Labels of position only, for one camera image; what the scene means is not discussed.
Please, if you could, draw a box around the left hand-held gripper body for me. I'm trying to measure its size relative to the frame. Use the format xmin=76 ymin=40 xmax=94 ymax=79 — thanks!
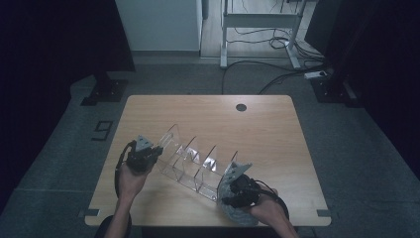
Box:
xmin=124 ymin=134 xmax=157 ymax=176

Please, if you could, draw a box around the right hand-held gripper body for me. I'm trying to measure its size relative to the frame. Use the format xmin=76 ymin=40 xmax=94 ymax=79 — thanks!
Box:
xmin=223 ymin=161 xmax=263 ymax=210

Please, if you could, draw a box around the grey fluffy cloth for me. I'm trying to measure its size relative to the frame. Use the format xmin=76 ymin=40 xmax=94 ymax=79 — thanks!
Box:
xmin=216 ymin=165 xmax=261 ymax=228

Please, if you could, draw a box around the clear acrylic divided organizer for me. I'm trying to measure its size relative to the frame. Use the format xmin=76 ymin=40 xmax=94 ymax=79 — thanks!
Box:
xmin=155 ymin=123 xmax=241 ymax=203

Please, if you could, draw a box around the person's left hand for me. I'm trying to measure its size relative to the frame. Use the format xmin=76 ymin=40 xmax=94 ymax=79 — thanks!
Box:
xmin=116 ymin=162 xmax=153 ymax=205

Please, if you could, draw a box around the person's right hand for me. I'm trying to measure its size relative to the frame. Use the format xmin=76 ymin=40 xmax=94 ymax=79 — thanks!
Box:
xmin=248 ymin=187 xmax=289 ymax=230

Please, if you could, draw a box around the black stand base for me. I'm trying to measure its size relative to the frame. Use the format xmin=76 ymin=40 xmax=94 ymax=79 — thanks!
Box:
xmin=80 ymin=70 xmax=129 ymax=107
xmin=310 ymin=77 xmax=365 ymax=109

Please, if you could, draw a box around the person's dark trouser leg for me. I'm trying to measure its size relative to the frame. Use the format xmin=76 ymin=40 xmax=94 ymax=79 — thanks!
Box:
xmin=93 ymin=214 xmax=134 ymax=238

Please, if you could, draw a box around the white cabinet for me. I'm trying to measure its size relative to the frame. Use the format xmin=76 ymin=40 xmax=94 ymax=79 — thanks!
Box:
xmin=114 ymin=0 xmax=204 ymax=53

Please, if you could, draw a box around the dark curtain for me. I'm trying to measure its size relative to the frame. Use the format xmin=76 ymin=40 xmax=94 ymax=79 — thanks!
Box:
xmin=0 ymin=0 xmax=137 ymax=214
xmin=304 ymin=0 xmax=420 ymax=181

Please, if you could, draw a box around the white power strip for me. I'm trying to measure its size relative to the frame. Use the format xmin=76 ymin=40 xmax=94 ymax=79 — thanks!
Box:
xmin=303 ymin=69 xmax=329 ymax=80

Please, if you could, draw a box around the right hand-held gripper black cable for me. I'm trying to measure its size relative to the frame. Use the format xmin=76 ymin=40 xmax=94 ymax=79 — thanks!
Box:
xmin=252 ymin=178 xmax=291 ymax=222

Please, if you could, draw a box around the long black floor cable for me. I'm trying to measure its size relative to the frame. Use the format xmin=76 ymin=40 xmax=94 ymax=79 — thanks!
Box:
xmin=221 ymin=59 xmax=326 ymax=96

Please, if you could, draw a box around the short black floor cable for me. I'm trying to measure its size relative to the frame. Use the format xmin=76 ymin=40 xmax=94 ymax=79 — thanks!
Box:
xmin=258 ymin=67 xmax=328 ymax=96

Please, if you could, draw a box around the black cable bundle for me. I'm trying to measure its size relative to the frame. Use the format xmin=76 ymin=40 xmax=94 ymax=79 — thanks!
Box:
xmin=227 ymin=27 xmax=327 ymax=63

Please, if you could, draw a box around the white metal desk frame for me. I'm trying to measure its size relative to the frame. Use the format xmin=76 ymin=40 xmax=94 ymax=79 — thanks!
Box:
xmin=219 ymin=0 xmax=309 ymax=69

